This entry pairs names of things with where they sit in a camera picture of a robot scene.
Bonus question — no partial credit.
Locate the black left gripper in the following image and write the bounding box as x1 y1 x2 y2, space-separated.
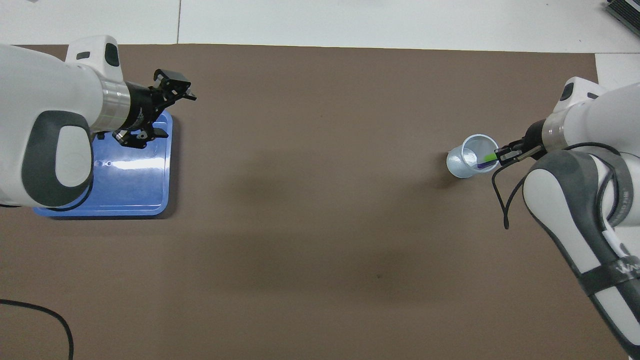
113 70 197 149

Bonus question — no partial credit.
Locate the blue plastic tray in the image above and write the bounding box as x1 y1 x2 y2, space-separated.
34 111 174 217

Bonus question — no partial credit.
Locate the brown table mat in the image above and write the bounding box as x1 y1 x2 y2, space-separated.
0 44 630 360

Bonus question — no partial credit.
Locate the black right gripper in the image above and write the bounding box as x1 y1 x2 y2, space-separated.
495 120 548 167

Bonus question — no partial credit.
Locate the grey ribbed device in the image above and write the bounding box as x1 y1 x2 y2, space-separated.
606 0 640 23

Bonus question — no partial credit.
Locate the black loose cable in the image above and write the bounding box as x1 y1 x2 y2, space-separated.
0 299 75 360

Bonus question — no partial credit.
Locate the translucent plastic cup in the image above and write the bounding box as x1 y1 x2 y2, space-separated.
446 134 501 179

